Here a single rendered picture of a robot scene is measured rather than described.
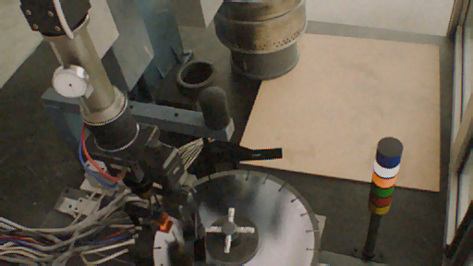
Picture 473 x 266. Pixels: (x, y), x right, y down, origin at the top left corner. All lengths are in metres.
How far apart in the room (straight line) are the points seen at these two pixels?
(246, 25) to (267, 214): 0.59
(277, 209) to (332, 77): 0.66
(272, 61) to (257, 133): 0.25
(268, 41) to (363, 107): 0.35
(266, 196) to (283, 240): 0.11
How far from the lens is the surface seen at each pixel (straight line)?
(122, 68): 0.86
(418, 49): 1.67
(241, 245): 0.94
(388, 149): 0.82
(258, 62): 1.48
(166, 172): 0.72
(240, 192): 1.02
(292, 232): 0.96
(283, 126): 1.39
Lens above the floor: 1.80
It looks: 48 degrees down
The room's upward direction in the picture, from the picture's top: 11 degrees counter-clockwise
